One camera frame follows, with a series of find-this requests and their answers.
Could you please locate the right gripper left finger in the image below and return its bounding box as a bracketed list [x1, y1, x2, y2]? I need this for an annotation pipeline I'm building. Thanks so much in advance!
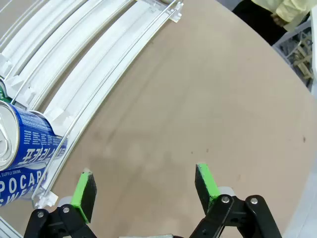
[23, 168, 98, 238]

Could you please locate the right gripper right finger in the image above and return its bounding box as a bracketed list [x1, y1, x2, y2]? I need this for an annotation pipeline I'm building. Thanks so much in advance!
[189, 163, 283, 238]

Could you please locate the blue Pocari Sweat can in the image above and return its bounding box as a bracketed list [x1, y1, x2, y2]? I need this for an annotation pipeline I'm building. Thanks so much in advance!
[0, 101, 68, 172]
[0, 170, 48, 200]

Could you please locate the person's left forearm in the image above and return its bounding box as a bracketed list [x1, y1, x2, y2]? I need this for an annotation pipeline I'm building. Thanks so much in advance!
[274, 0, 312, 32]

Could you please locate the person in yellow shirt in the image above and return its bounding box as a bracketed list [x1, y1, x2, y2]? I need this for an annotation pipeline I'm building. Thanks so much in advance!
[232, 0, 312, 47]

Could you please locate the person's left hand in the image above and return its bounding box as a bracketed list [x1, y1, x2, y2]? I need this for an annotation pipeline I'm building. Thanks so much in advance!
[270, 13, 289, 28]

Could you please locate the white can dispenser rack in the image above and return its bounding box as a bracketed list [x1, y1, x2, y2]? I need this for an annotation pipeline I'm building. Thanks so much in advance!
[0, 0, 184, 209]

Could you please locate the green Chilsung cider can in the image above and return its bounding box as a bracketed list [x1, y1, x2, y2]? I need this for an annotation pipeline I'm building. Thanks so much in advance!
[0, 78, 12, 105]

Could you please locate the clear crate with wooden parts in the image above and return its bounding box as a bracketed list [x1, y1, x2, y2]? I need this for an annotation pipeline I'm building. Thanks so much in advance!
[272, 13, 317, 94]

